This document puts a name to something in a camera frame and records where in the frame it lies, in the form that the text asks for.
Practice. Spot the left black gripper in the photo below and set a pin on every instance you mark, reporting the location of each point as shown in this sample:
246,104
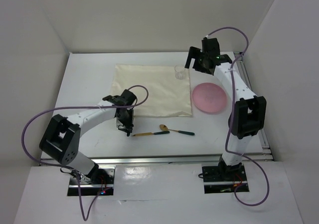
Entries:
129,124

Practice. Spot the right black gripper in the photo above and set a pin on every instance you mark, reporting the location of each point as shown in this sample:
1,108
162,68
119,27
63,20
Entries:
193,52

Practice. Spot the clear drinking glass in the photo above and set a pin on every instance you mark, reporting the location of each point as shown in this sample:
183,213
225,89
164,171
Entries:
180,72

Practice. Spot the cream cloth napkin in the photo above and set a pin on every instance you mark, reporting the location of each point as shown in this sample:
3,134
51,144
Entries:
168,95

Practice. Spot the pink plate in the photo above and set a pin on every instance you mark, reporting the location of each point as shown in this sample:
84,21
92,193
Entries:
209,98

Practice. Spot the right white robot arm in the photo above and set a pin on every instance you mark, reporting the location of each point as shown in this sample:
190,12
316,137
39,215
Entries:
248,109

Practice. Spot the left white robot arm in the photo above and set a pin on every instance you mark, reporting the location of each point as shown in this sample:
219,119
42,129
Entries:
62,136

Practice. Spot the gold spoon green handle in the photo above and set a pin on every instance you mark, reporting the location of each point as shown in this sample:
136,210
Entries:
165,128

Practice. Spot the gold knife green handle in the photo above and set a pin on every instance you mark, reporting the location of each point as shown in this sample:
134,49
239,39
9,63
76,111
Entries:
151,133

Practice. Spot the aluminium front rail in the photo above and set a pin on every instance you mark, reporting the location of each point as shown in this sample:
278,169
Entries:
170,159

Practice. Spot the aluminium rail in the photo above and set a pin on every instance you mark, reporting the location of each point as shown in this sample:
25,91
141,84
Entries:
170,159
259,143

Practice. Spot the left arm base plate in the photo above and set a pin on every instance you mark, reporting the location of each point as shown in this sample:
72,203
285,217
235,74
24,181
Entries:
102,184

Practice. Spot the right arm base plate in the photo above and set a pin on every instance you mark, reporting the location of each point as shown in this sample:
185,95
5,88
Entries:
216,183

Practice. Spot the aluminium right side rail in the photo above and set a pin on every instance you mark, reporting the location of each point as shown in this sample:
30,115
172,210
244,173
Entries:
259,143

